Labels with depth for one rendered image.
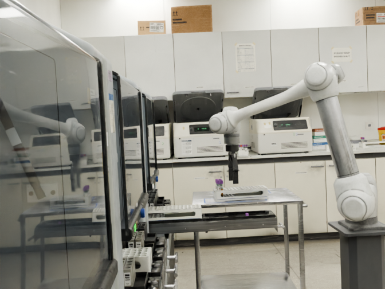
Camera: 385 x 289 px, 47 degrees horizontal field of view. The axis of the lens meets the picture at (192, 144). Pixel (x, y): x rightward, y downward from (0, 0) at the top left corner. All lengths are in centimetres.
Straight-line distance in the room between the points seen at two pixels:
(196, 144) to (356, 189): 253
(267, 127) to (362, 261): 240
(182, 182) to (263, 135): 93
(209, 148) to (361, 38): 201
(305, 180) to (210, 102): 127
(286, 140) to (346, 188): 245
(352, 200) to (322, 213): 263
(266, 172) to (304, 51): 136
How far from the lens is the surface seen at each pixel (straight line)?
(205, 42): 475
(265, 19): 523
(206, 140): 440
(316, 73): 209
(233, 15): 519
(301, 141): 455
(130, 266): 127
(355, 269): 239
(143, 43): 476
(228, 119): 228
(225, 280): 286
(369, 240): 236
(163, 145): 439
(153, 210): 210
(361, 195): 209
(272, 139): 449
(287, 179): 455
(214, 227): 209
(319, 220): 470
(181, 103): 468
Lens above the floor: 127
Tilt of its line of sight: 3 degrees down
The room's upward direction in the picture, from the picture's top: 3 degrees counter-clockwise
